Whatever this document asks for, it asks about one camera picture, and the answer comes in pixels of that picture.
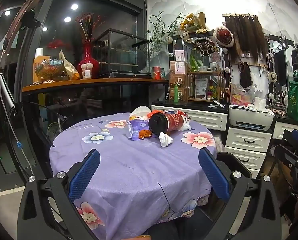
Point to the wooden shelf rack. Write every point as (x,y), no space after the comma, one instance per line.
(206,84)

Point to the purple floral tablecloth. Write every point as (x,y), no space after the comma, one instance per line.
(138,183)

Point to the red tin canister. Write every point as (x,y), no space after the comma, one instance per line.
(157,73)

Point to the white wide drawer front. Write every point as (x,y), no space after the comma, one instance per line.
(211,120)

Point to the orange wooden counter shelf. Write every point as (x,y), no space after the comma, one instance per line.
(41,88)

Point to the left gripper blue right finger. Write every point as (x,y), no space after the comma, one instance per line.
(214,174)

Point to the red ceramic vase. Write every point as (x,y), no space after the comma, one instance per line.
(88,67)

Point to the green spray bottle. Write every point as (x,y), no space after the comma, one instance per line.
(175,94)

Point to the white three-drawer cabinet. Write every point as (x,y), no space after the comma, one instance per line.
(249,147)

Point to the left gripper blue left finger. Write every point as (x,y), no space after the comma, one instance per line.
(81,173)

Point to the white tissue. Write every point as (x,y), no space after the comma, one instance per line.
(165,139)

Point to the white printer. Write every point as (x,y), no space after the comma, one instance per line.
(245,117)

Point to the pink plastic snack bag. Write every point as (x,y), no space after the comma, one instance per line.
(242,96)

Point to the green shopping bag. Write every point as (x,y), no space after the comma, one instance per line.
(292,109)

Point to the glass lotus bowl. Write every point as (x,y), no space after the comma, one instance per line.
(49,70)

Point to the white paper bowl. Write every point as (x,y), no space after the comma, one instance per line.
(140,113)

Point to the black glass display case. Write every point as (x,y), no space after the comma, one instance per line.
(122,55)

